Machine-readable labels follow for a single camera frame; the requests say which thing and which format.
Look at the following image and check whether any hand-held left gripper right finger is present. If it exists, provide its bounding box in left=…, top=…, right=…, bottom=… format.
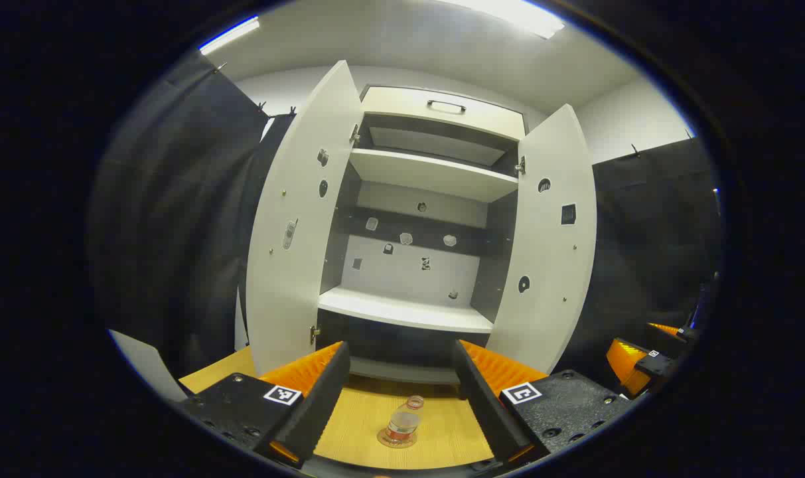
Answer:
left=451, top=339, right=635, bottom=469

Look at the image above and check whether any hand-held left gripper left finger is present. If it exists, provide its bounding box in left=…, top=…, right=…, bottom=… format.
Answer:
left=175, top=341, right=352, bottom=469

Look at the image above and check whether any clear plastic bottle red label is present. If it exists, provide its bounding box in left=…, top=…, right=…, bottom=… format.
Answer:
left=384, top=395, right=425, bottom=444

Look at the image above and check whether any round wooden coaster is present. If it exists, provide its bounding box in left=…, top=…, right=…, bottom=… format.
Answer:
left=376, top=425, right=417, bottom=449

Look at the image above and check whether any white cabinet shelf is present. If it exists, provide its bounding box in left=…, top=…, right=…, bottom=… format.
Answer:
left=349, top=147, right=519, bottom=203
left=318, top=287, right=494, bottom=334

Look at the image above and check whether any white cabinet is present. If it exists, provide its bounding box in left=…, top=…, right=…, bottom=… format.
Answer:
left=316, top=83, right=529, bottom=386

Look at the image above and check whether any white board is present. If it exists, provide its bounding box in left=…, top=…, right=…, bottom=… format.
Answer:
left=110, top=330, right=187, bottom=402

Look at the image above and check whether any black backdrop cloth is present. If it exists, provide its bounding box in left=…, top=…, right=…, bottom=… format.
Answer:
left=87, top=53, right=725, bottom=392

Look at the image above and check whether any white cabinet drawer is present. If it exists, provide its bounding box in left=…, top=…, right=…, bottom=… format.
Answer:
left=361, top=85, right=528, bottom=141

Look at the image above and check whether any ceiling light strip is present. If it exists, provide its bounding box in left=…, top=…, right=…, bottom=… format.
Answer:
left=442, top=0, right=565, bottom=39
left=200, top=17, right=260, bottom=55

